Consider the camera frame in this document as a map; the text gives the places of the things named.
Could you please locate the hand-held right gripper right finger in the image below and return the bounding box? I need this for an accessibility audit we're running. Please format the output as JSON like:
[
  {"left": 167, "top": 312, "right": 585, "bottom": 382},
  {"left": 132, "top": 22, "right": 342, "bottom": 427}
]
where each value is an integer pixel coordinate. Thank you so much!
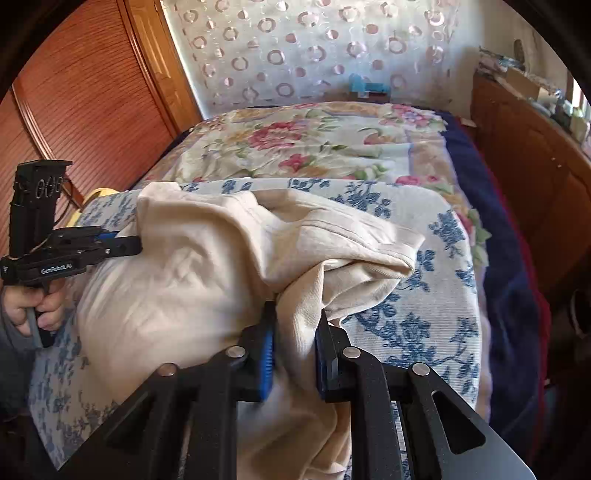
[{"left": 315, "top": 310, "right": 539, "bottom": 480}]

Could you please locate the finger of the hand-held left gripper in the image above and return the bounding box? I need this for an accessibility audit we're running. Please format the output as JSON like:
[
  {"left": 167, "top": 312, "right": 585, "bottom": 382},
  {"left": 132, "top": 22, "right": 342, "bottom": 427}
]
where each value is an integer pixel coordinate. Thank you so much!
[
  {"left": 53, "top": 226, "right": 120, "bottom": 244},
  {"left": 81, "top": 235, "right": 143, "bottom": 260}
]

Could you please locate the brown wooden side cabinet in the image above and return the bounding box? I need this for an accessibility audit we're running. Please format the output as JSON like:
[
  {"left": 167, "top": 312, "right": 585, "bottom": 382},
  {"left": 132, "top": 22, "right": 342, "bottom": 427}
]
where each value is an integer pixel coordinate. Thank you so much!
[{"left": 471, "top": 74, "right": 591, "bottom": 296}]

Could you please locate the person's left hand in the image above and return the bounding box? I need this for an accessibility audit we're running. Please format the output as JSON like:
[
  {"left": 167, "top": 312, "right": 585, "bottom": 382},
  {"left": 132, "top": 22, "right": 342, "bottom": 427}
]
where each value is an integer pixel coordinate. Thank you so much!
[{"left": 2, "top": 278, "right": 66, "bottom": 331}]

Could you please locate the brown wooden wardrobe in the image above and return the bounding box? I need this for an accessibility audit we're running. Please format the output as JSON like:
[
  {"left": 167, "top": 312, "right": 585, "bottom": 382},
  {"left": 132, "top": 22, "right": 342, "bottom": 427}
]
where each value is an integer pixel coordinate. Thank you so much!
[{"left": 0, "top": 0, "right": 204, "bottom": 259}]

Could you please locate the yellow pillow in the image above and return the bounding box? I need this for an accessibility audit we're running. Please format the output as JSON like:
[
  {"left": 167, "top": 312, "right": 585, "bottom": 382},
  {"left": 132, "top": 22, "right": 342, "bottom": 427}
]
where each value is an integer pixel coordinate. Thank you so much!
[{"left": 67, "top": 187, "right": 121, "bottom": 229}]

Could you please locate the light blue toy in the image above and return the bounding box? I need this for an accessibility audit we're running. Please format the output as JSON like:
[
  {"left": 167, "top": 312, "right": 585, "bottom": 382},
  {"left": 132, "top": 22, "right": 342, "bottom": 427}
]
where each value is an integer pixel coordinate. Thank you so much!
[{"left": 347, "top": 73, "right": 389, "bottom": 99}]

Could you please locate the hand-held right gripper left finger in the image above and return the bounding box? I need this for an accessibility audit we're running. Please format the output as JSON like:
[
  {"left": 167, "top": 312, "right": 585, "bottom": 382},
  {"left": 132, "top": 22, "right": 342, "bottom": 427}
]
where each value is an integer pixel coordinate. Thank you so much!
[{"left": 60, "top": 300, "right": 278, "bottom": 480}]

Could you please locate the beige printed t-shirt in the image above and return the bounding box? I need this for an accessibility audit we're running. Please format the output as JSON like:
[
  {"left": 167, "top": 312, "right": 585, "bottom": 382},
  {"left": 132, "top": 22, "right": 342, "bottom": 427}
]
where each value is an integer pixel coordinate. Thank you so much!
[{"left": 76, "top": 181, "right": 426, "bottom": 480}]

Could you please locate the cardboard box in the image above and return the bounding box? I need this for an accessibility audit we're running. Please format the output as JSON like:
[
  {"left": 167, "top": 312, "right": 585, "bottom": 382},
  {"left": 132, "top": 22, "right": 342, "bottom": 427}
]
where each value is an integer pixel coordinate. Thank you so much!
[{"left": 505, "top": 67, "right": 541, "bottom": 100}]

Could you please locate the sheer circle-patterned curtain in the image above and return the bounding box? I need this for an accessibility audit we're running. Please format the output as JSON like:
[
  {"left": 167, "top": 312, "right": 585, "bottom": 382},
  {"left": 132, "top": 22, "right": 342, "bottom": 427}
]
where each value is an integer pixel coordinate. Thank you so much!
[{"left": 159, "top": 0, "right": 483, "bottom": 110}]

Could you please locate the navy blue blanket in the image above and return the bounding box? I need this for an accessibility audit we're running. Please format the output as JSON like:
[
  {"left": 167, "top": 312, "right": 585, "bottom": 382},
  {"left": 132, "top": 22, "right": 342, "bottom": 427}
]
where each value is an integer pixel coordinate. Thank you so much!
[{"left": 443, "top": 113, "right": 550, "bottom": 444}]

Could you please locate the blue floral bed sheet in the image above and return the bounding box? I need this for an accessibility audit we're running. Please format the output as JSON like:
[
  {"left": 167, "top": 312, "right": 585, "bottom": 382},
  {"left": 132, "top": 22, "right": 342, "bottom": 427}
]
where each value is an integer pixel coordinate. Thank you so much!
[{"left": 28, "top": 178, "right": 483, "bottom": 467}]

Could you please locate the pink floral quilt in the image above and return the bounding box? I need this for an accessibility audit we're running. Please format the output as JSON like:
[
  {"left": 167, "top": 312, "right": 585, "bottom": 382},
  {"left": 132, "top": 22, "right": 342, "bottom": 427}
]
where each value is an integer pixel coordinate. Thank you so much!
[{"left": 134, "top": 102, "right": 492, "bottom": 266}]

